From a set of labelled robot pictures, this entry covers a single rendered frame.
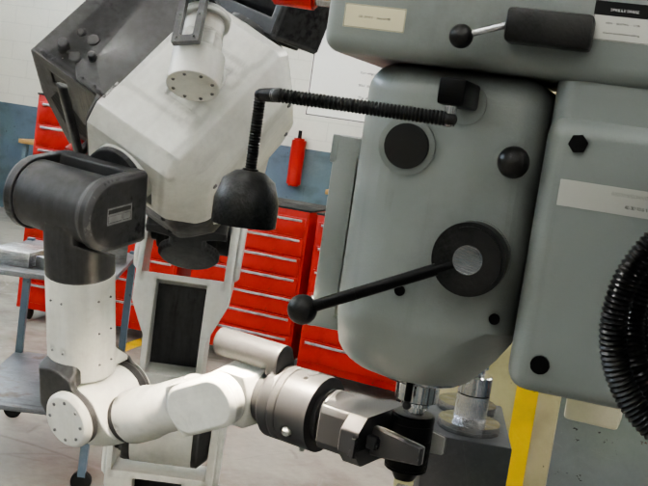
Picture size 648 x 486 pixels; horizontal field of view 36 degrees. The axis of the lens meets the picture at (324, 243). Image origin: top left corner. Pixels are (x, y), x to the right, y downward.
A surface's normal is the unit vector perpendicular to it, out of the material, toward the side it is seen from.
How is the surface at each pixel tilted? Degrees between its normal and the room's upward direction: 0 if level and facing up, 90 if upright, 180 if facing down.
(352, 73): 90
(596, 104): 90
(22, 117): 90
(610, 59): 90
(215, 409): 101
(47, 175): 48
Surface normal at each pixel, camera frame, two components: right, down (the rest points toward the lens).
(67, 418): -0.53, 0.27
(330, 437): -0.53, 0.04
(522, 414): -0.30, 0.07
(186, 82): -0.11, 0.90
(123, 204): 0.85, 0.24
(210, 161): 0.64, 0.11
